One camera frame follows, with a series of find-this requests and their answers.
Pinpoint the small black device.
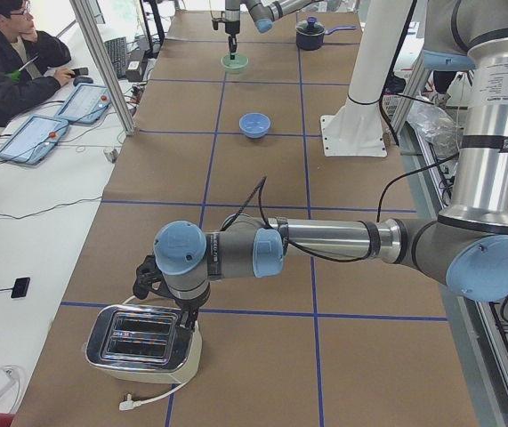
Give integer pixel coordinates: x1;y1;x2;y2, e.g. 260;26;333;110
11;277;30;299

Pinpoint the lower teach pendant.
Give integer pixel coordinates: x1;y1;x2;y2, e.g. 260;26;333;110
0;115;69;165

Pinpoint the crumpled plastic bag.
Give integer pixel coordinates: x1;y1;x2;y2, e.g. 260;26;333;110
407;101;463;157

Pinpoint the green bowl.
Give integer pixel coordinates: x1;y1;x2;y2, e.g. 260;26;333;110
221;53;249;74

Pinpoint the black keyboard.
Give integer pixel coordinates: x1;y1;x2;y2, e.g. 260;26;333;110
104;36;127;79

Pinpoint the teach pendant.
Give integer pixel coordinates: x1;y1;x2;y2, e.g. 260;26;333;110
55;84;110;125
0;115;69;165

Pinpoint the upper teach pendant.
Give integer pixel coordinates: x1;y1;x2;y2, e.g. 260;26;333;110
55;84;110;125

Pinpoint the black table cable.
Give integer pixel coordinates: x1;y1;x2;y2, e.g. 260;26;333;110
0;195;103;220

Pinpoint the beige appliance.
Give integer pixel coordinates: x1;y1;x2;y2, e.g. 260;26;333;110
85;304;202;384

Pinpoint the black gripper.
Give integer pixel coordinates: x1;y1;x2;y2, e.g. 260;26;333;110
133;255;210;329
211;11;240;60

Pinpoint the dark blue saucepan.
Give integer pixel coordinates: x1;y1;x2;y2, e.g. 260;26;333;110
295;16;358;51

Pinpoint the seated person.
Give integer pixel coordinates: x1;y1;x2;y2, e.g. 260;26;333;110
0;0;77;127

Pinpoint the blue bowl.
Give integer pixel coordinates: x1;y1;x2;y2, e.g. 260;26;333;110
238;112;271;139

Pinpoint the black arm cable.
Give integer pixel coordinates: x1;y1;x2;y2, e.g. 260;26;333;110
220;0;464;263

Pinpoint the aluminium frame post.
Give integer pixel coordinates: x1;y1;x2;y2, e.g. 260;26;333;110
70;0;135;136

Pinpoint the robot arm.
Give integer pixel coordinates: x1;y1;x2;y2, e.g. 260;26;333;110
117;5;446;334
211;0;313;60

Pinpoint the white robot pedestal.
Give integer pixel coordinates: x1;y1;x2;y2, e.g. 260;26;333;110
321;0;415;157

